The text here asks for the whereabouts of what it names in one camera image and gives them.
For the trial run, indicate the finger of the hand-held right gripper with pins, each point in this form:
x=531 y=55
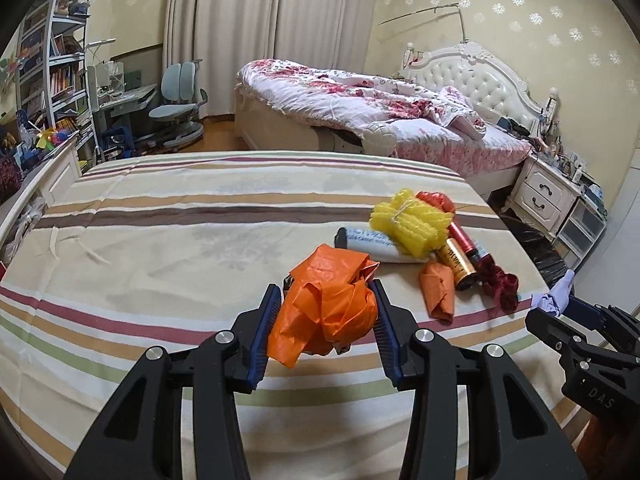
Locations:
x=547 y=327
x=587 y=312

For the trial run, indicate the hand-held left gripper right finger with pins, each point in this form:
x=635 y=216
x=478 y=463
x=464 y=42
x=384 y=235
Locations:
x=387 y=340

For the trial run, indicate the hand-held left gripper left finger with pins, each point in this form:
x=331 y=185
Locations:
x=262 y=340

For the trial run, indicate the dark red mesh net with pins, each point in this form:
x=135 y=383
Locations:
x=502 y=285

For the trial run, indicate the large orange plastic bag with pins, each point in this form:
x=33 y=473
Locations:
x=325 y=305

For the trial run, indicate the small orange plastic bag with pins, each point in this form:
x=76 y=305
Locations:
x=439 y=290

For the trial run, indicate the bin with black bag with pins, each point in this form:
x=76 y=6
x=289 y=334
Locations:
x=540 y=255

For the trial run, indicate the white tube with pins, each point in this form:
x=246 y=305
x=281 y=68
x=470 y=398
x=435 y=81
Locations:
x=365 y=244

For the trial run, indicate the gold and black battery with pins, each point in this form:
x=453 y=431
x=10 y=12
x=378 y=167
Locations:
x=457 y=265

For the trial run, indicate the yellow foam net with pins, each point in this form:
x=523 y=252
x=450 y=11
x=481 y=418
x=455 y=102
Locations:
x=407 y=225

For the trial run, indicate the red shiny cylinder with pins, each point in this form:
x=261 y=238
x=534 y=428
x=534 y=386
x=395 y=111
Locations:
x=464 y=240

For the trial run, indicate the plastic drawer unit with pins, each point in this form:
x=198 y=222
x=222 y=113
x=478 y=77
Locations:
x=582 y=227

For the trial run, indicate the white nightstand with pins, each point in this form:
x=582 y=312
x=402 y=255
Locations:
x=542 y=192

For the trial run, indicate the clutter on nightstand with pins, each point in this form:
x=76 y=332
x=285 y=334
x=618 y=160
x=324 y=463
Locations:
x=560 y=157

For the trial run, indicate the dark clothes on bed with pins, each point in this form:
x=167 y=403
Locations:
x=515 y=126

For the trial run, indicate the pink garment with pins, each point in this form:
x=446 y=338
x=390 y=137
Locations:
x=467 y=115

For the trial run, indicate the blue stool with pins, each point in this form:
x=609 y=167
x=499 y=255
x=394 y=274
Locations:
x=117 y=141

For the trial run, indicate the grey-blue desk chair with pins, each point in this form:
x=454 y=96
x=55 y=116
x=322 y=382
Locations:
x=177 y=105

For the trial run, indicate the white upholstered bed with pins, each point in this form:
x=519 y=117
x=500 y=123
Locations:
x=485 y=75

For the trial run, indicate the floral quilt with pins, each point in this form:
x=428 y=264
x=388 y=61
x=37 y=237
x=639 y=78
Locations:
x=320 y=87

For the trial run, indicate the white low cabinet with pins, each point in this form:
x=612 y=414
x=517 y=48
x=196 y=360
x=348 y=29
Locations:
x=45 y=180

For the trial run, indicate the grey study desk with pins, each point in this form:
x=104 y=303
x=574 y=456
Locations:
x=122 y=100

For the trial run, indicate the colourful toys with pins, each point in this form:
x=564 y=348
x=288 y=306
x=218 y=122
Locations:
x=45 y=139

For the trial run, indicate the beige curtains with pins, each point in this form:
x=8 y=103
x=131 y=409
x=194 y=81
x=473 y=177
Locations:
x=250 y=35

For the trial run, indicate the white bookshelf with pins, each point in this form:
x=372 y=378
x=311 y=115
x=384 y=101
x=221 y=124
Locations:
x=60 y=60

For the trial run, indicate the thin pole on wall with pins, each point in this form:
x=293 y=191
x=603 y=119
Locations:
x=430 y=12

